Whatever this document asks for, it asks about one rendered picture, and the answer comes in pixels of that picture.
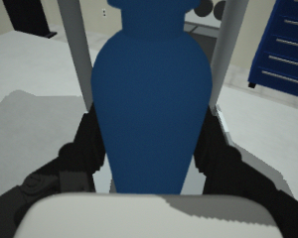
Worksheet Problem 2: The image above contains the dark blue bottle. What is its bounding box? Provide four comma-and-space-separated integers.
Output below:
90, 0, 213, 194

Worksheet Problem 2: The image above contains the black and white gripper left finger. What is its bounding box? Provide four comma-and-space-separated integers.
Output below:
0, 101, 106, 238

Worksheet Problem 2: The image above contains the grey open shelving unit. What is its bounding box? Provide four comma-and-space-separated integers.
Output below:
57, 0, 249, 194

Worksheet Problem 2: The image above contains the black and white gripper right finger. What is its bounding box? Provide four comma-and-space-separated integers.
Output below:
194, 105, 298, 238

